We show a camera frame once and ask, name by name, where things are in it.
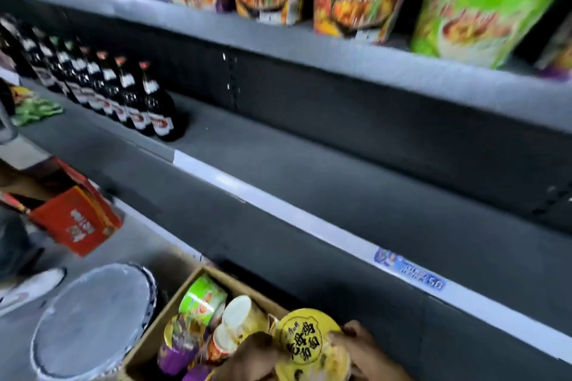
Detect red orange package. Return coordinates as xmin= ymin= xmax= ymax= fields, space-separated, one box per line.
xmin=0 ymin=157 xmax=125 ymax=258

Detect green cup noodle bowl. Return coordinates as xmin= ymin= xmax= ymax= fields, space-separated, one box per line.
xmin=411 ymin=0 xmax=572 ymax=70

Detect pile of yellow snack packets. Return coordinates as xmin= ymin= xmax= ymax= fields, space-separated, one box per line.
xmin=8 ymin=85 xmax=35 ymax=105

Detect dark metal store shelving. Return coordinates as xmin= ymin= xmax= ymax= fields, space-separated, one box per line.
xmin=0 ymin=0 xmax=572 ymax=381

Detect brown cardboard box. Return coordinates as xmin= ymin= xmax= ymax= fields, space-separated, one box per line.
xmin=116 ymin=264 xmax=292 ymax=381

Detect noodle bowls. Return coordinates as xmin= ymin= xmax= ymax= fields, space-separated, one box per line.
xmin=156 ymin=274 xmax=272 ymax=381

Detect pile of green snack packets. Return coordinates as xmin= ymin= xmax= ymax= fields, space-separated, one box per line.
xmin=10 ymin=96 xmax=65 ymax=127

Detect yellow noodle bowl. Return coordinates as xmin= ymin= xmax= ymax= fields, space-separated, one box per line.
xmin=272 ymin=308 xmax=353 ymax=381

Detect person's right hand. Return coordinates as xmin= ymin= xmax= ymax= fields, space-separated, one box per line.
xmin=327 ymin=320 xmax=413 ymax=381

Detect row of dark glass bottles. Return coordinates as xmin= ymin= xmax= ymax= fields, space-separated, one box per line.
xmin=0 ymin=14 xmax=189 ymax=143

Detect blue price tag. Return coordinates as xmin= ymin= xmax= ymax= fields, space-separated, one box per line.
xmin=374 ymin=247 xmax=447 ymax=293

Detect person's left hand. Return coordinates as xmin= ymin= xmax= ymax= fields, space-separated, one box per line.
xmin=212 ymin=331 xmax=288 ymax=381

